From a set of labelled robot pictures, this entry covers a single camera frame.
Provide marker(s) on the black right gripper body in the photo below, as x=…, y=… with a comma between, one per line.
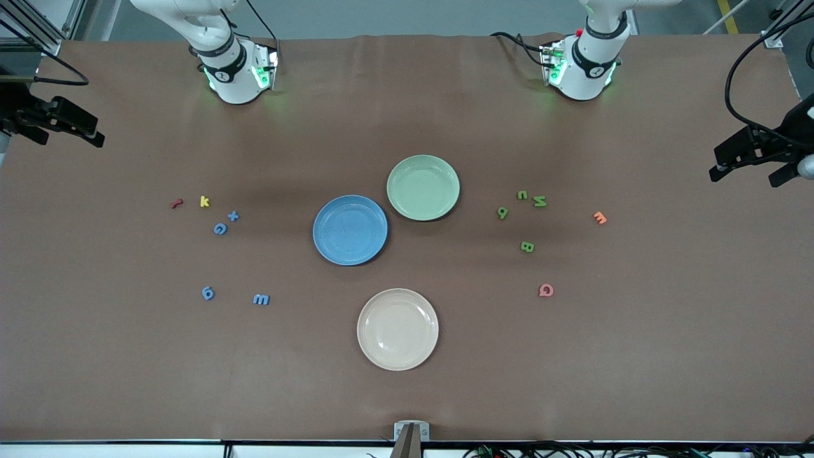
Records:
x=20, y=112

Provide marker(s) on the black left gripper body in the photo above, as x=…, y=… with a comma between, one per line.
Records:
x=786, y=133

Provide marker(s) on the blue letter G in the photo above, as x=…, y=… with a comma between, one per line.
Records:
x=215, y=229

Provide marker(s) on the blue number 9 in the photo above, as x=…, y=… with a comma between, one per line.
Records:
x=205, y=294

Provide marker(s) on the green letter N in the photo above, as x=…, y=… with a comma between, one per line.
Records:
x=540, y=201

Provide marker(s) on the green letter B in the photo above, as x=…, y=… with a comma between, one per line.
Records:
x=523, y=247

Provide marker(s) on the blue letter E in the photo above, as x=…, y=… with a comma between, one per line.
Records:
x=261, y=299

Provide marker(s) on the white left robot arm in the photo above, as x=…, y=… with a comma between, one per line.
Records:
x=588, y=63

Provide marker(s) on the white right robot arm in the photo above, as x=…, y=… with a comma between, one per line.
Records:
x=229, y=70

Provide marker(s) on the orange letter E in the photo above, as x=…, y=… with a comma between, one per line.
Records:
x=600, y=218

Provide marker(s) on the pink letter Q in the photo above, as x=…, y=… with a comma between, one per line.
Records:
x=540, y=291

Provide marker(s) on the blue plate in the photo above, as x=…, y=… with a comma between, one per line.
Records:
x=350, y=230

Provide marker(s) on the green plate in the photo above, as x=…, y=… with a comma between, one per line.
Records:
x=423, y=187

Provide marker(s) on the beige plate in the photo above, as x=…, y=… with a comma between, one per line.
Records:
x=398, y=329

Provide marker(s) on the brown table cover sheet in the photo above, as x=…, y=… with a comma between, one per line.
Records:
x=407, y=394

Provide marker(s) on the aluminium frame post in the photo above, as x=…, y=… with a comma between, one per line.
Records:
x=779, y=32
x=48, y=43

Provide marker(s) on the white table edge rail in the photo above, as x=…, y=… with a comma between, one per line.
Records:
x=95, y=451

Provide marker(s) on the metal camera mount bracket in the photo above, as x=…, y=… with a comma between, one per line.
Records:
x=411, y=439

